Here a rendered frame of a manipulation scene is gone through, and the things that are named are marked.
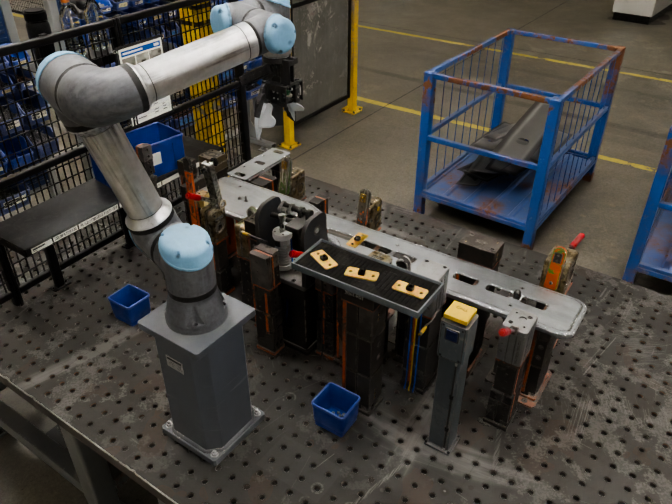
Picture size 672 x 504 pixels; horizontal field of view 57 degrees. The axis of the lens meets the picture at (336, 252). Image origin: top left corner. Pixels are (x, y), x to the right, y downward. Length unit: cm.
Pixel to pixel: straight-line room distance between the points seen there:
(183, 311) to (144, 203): 26
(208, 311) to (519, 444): 92
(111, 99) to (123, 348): 110
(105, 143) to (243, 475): 90
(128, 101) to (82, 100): 8
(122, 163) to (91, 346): 91
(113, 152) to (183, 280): 32
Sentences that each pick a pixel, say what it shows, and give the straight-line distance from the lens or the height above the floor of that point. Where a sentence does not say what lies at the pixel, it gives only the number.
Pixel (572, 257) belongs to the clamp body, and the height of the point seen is 106.
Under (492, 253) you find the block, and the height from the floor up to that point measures 103.
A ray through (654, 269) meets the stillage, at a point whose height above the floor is 19.
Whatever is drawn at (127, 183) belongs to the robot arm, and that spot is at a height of 145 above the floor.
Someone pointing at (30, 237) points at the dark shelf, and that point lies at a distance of 219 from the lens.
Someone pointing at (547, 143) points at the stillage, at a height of 71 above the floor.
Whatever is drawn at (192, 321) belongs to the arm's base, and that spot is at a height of 113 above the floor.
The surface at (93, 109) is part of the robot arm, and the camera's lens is 125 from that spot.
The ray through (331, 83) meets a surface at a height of 33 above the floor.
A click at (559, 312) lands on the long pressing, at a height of 100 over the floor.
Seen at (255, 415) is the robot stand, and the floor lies 72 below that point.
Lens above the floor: 209
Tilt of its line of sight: 34 degrees down
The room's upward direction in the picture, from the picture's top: straight up
